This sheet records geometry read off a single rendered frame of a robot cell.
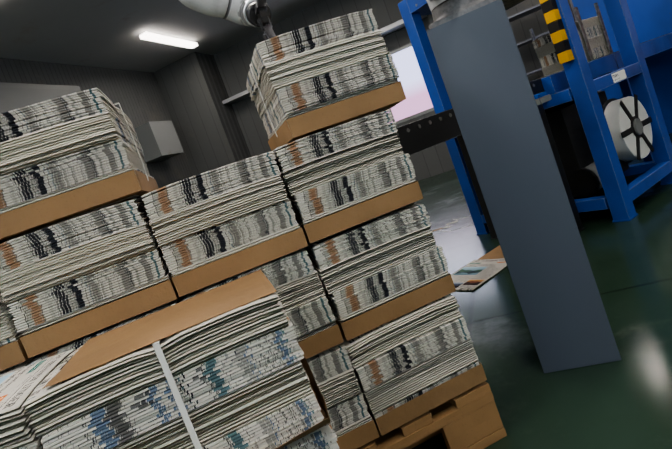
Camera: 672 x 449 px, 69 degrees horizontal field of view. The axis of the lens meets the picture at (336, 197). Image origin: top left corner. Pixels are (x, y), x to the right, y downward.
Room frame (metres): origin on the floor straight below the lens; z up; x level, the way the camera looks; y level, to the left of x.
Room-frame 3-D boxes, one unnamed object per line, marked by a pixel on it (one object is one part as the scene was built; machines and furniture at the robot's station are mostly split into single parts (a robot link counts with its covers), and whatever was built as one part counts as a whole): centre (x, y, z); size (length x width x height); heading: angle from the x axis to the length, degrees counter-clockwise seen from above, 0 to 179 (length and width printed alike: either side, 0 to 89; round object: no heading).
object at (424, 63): (3.09, -0.83, 0.78); 0.09 x 0.09 x 1.55; 34
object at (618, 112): (2.90, -1.32, 0.38); 0.94 x 0.69 x 0.63; 34
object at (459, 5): (1.39, -0.51, 1.03); 0.22 x 0.18 x 0.06; 160
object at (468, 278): (2.36, -0.51, 0.00); 0.37 x 0.29 x 0.01; 124
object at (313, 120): (1.18, -0.08, 0.86); 0.29 x 0.16 x 0.04; 103
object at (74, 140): (1.13, 0.54, 0.95); 0.38 x 0.29 x 0.23; 14
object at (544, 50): (3.21, -1.80, 0.93); 0.38 x 0.30 x 0.26; 124
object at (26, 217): (1.13, 0.54, 0.86); 0.38 x 0.29 x 0.04; 14
